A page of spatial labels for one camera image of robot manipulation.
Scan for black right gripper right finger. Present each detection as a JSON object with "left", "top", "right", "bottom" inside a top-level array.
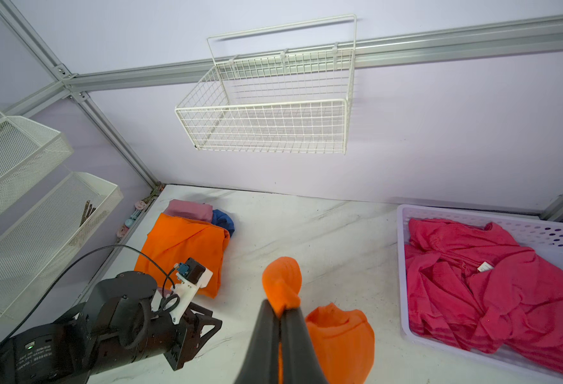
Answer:
[{"left": 281, "top": 308, "right": 328, "bottom": 384}]

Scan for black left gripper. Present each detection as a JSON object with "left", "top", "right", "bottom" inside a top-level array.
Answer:
[{"left": 164, "top": 303, "right": 222, "bottom": 371}]

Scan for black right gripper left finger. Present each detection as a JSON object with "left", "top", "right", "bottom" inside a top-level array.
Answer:
[{"left": 235, "top": 300, "right": 281, "bottom": 384}]

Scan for orange t-shirt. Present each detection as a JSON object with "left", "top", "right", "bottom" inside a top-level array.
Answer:
[
  {"left": 262, "top": 257, "right": 375, "bottom": 383},
  {"left": 134, "top": 214, "right": 230, "bottom": 299}
]

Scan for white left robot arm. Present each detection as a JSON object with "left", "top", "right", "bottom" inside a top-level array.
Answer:
[{"left": 0, "top": 271, "right": 222, "bottom": 383}]

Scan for folded orange t-shirt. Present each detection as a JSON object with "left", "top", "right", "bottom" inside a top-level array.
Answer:
[{"left": 134, "top": 214, "right": 230, "bottom": 299}]

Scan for folded blue t-shirt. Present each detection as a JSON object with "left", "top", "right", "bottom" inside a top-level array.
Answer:
[{"left": 211, "top": 210, "right": 235, "bottom": 237}]

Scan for folded mauve t-shirt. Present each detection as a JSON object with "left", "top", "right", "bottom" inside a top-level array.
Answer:
[{"left": 163, "top": 199, "right": 214, "bottom": 222}]

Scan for wooden clothespins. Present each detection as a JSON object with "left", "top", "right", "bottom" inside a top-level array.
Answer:
[{"left": 80, "top": 200, "right": 96, "bottom": 226}]

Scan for pink t-shirt in basket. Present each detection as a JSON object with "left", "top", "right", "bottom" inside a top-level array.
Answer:
[{"left": 405, "top": 219, "right": 563, "bottom": 374}]

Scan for white mesh lower shelf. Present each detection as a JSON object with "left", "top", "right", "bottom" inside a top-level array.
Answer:
[{"left": 0, "top": 172, "right": 123, "bottom": 323}]

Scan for white mesh shelf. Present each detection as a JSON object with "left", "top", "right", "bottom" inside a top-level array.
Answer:
[
  {"left": 0, "top": 112, "right": 73, "bottom": 215},
  {"left": 0, "top": 172, "right": 123, "bottom": 323}
]

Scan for white mesh upper shelf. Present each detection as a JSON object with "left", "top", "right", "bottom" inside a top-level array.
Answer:
[{"left": 0, "top": 112, "right": 73, "bottom": 215}]

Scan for lilac perforated plastic basket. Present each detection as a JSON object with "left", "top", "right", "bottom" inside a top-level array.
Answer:
[{"left": 397, "top": 204, "right": 563, "bottom": 383}]

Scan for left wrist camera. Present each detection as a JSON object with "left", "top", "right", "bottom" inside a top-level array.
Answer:
[{"left": 152, "top": 258, "right": 213, "bottom": 325}]

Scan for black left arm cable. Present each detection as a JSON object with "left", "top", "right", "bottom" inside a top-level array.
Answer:
[{"left": 0, "top": 244, "right": 179, "bottom": 356}]

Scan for white wire wall basket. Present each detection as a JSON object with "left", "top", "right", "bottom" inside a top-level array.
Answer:
[{"left": 174, "top": 39, "right": 357, "bottom": 155}]

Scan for aluminium frame profile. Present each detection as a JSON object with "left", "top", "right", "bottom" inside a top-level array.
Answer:
[{"left": 0, "top": 1, "right": 563, "bottom": 219}]

